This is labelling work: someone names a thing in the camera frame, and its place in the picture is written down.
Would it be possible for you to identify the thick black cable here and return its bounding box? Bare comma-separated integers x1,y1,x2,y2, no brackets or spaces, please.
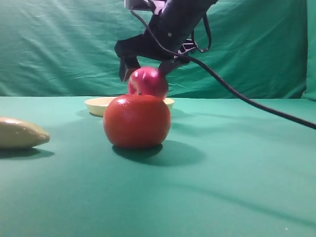
129,8,316,129

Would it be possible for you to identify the thin black cable loop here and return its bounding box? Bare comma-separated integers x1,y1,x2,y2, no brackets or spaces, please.
191,12,212,53

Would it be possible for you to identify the dark red apple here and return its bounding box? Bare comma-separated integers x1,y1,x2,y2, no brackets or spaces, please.
128,67,169,100

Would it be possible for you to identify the yellow plate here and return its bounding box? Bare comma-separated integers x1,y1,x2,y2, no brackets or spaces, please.
85,94,174,120

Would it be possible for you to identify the red-orange round fruit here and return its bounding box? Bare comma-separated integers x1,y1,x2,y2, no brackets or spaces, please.
103,94,171,149

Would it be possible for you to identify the green backdrop cloth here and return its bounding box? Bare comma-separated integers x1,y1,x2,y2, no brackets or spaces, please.
0,0,316,99

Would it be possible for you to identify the pale yellow mango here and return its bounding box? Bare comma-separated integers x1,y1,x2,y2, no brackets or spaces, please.
0,117,51,150

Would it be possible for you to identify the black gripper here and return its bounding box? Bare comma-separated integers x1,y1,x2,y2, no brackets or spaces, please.
115,0,216,82

